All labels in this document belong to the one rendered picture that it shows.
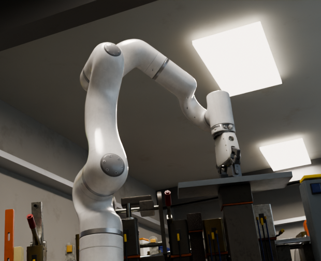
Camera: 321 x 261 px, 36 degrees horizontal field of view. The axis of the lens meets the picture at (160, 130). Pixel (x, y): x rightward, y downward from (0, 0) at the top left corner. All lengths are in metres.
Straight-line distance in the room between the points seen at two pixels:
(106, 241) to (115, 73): 0.52
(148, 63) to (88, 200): 0.53
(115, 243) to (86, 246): 0.08
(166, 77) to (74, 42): 2.75
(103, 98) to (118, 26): 2.73
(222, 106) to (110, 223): 0.62
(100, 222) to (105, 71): 0.47
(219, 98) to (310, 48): 3.34
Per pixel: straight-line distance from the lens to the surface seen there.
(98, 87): 1.55
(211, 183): 1.61
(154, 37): 4.42
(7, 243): 1.90
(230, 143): 1.70
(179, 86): 1.72
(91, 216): 1.38
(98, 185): 1.39
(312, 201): 1.69
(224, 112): 1.75
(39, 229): 1.88
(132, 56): 1.70
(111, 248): 1.36
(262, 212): 1.81
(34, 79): 4.99
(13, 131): 5.43
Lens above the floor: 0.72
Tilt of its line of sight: 22 degrees up
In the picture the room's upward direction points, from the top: 6 degrees counter-clockwise
